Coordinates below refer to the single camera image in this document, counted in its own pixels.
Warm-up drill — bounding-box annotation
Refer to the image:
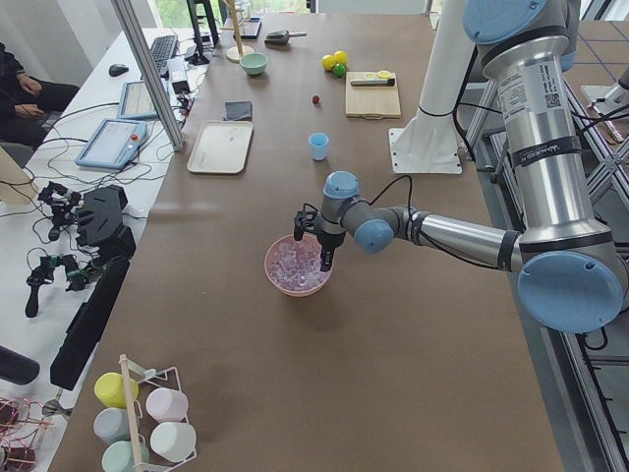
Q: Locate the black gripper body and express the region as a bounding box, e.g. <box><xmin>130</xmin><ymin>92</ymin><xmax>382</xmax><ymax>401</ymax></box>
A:
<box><xmin>294</xmin><ymin>205</ymin><xmax>346</xmax><ymax>250</ymax></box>

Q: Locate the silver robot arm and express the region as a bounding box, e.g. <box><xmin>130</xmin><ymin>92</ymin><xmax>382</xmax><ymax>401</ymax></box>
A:
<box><xmin>294</xmin><ymin>1</ymin><xmax>628</xmax><ymax>333</ymax></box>

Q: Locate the pink bowl of ice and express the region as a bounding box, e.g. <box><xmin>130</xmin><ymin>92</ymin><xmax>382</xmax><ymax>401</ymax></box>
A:
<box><xmin>264</xmin><ymin>234</ymin><xmax>331</xmax><ymax>297</ymax></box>

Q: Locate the light blue plastic cup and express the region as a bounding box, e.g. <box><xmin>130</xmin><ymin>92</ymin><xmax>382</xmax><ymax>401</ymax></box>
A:
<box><xmin>309</xmin><ymin>132</ymin><xmax>329</xmax><ymax>161</ymax></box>

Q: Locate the steel ice scoop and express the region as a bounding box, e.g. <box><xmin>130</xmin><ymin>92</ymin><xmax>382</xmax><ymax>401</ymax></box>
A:
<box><xmin>264</xmin><ymin>29</ymin><xmax>308</xmax><ymax>46</ymax></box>

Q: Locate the pink cup on rack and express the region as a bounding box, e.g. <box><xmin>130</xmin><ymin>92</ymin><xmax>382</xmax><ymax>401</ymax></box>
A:
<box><xmin>145</xmin><ymin>387</ymin><xmax>189</xmax><ymax>423</ymax></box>

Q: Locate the white cup on rack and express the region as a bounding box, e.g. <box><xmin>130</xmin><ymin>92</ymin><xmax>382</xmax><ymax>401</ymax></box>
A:
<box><xmin>149</xmin><ymin>422</ymin><xmax>197</xmax><ymax>462</ymax></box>

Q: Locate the yellow cup on rack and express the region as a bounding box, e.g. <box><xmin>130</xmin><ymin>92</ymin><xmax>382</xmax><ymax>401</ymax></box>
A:
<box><xmin>93</xmin><ymin>372</ymin><xmax>127</xmax><ymax>409</ymax></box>

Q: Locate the grey cup on rack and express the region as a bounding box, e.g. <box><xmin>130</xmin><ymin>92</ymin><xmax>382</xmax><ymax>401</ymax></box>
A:
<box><xmin>92</xmin><ymin>407</ymin><xmax>130</xmax><ymax>445</ymax></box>

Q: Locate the green cup on rack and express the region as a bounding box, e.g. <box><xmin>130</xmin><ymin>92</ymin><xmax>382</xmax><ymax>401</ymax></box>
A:
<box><xmin>101</xmin><ymin>441</ymin><xmax>135</xmax><ymax>472</ymax></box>

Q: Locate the cream rabbit tray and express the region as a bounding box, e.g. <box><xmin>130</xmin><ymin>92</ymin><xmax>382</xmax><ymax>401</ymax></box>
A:
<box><xmin>187</xmin><ymin>120</ymin><xmax>254</xmax><ymax>174</ymax></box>

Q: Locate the wooden cutting board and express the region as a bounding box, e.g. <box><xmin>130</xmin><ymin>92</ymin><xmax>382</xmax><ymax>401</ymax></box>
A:
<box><xmin>345</xmin><ymin>71</ymin><xmax>402</xmax><ymax>119</ymax></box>

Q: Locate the grey folded cloth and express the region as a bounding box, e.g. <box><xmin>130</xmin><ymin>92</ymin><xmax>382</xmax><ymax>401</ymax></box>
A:
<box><xmin>222</xmin><ymin>100</ymin><xmax>253</xmax><ymax>121</ymax></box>

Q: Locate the steel muddler black cap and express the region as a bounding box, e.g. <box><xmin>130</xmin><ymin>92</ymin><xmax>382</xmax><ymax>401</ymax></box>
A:
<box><xmin>350</xmin><ymin>78</ymin><xmax>396</xmax><ymax>88</ymax></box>

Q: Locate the green lime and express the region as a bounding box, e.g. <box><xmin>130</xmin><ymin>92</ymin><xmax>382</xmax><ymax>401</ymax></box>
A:
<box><xmin>332</xmin><ymin>63</ymin><xmax>347</xmax><ymax>78</ymax></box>

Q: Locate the yellow lemon near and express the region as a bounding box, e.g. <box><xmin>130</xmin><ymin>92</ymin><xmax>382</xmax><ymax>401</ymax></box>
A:
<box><xmin>321</xmin><ymin>55</ymin><xmax>336</xmax><ymax>72</ymax></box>

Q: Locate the yellow lemon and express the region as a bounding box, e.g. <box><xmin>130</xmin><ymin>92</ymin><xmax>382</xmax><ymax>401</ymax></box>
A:
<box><xmin>321</xmin><ymin>55</ymin><xmax>336</xmax><ymax>72</ymax></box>
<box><xmin>333</xmin><ymin>50</ymin><xmax>348</xmax><ymax>65</ymax></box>

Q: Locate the mint green bowl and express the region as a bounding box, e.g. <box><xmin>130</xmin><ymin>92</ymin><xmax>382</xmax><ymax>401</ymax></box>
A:
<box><xmin>240</xmin><ymin>53</ymin><xmax>268</xmax><ymax>77</ymax></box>

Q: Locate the yellow lemon far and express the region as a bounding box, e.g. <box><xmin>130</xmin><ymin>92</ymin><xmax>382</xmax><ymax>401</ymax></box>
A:
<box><xmin>333</xmin><ymin>50</ymin><xmax>348</xmax><ymax>65</ymax></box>

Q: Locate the wooden glass holder stand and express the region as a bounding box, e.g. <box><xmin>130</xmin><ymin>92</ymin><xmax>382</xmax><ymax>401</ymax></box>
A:
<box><xmin>222</xmin><ymin>0</ymin><xmax>255</xmax><ymax>63</ymax></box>

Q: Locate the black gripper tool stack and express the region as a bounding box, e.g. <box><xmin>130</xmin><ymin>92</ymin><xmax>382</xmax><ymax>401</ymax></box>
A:
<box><xmin>50</xmin><ymin>185</ymin><xmax>137</xmax><ymax>390</ymax></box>

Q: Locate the far teach pendant tablet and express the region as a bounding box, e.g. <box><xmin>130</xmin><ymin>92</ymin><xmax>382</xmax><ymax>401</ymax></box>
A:
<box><xmin>117</xmin><ymin>81</ymin><xmax>158</xmax><ymax>120</ymax></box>

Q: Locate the teach pendant tablet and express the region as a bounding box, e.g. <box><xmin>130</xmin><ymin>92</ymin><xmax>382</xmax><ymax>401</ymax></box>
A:
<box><xmin>75</xmin><ymin>119</ymin><xmax>147</xmax><ymax>170</ymax></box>
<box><xmin>117</xmin><ymin>81</ymin><xmax>158</xmax><ymax>120</ymax></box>

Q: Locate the near teach pendant tablet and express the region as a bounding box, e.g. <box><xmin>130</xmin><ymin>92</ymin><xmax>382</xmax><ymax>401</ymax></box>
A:
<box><xmin>75</xmin><ymin>119</ymin><xmax>147</xmax><ymax>170</ymax></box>

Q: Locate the black keyboard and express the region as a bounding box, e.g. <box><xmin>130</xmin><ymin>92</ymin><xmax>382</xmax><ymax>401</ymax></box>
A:
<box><xmin>149</xmin><ymin>34</ymin><xmax>178</xmax><ymax>79</ymax></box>

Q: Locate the black computer mouse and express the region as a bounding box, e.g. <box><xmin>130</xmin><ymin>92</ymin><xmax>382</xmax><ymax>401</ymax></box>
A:
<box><xmin>108</xmin><ymin>64</ymin><xmax>129</xmax><ymax>78</ymax></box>

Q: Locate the person in dark clothes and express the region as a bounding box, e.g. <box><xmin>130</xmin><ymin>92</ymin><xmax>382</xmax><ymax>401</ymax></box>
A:
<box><xmin>1</xmin><ymin>43</ymin><xmax>80</xmax><ymax>149</ymax></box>

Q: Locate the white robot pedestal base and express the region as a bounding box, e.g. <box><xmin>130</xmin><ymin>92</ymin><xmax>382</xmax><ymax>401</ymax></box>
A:
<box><xmin>389</xmin><ymin>1</ymin><xmax>479</xmax><ymax>175</ymax></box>

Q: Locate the white wire cup rack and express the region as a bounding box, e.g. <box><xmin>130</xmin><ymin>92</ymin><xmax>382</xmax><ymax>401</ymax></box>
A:
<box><xmin>119</xmin><ymin>354</ymin><xmax>198</xmax><ymax>471</ymax></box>

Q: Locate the aluminium frame post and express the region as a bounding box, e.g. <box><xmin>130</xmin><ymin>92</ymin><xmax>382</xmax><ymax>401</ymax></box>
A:
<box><xmin>110</xmin><ymin>0</ymin><xmax>184</xmax><ymax>151</ymax></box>

